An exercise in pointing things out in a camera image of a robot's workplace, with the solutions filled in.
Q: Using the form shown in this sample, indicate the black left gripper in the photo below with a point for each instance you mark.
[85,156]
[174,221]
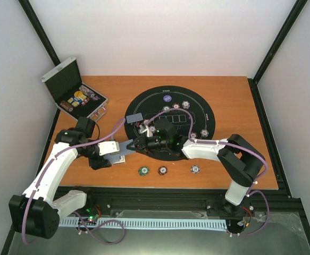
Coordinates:
[99,163]

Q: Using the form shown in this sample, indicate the blue playing card deck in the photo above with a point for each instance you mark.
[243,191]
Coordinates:
[123,152]

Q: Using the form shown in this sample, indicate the red chip top mat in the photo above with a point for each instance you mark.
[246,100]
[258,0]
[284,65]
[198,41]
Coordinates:
[176,106]

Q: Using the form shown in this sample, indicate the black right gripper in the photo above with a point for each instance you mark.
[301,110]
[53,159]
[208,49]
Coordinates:
[141,141]

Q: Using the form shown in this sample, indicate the light blue cable duct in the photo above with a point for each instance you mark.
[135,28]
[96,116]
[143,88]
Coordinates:
[150,224]

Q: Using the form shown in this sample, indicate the round black poker mat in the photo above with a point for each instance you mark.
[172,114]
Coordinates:
[150,103]

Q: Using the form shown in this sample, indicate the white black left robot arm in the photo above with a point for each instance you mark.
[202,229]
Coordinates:
[36,212]

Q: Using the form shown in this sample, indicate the blue white poker chip stack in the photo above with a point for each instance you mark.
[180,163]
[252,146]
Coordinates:
[195,169]

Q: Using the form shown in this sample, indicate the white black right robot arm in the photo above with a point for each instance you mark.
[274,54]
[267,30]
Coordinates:
[243,162]

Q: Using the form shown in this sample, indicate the aluminium poker case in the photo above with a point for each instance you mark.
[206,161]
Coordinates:
[63,80]

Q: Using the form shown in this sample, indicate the triangular all-in marker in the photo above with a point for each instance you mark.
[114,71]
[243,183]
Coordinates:
[138,125]

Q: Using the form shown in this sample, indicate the green chip top mat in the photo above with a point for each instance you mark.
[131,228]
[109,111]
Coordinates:
[166,108]

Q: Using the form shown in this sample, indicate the purple round blind button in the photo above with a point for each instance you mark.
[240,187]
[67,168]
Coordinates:
[167,98]

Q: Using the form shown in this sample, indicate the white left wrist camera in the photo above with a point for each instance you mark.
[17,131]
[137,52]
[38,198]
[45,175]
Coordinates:
[108,147]

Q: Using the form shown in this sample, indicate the green poker chip stack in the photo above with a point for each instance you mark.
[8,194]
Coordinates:
[143,171]

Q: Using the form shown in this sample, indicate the red brown poker chip stack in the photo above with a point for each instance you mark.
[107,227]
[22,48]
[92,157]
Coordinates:
[162,170]

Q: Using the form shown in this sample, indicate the blue chip top mat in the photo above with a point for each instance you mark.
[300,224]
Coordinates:
[186,104]

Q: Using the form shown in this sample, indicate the white playing card box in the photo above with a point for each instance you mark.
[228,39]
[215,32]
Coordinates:
[121,160]

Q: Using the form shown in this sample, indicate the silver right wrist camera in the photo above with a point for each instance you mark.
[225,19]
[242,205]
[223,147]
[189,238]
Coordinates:
[147,133]

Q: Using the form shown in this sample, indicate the dealt card mat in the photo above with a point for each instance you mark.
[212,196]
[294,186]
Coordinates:
[134,118]

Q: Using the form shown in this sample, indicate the chips in case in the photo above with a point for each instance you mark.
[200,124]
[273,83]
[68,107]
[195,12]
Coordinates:
[82,96]

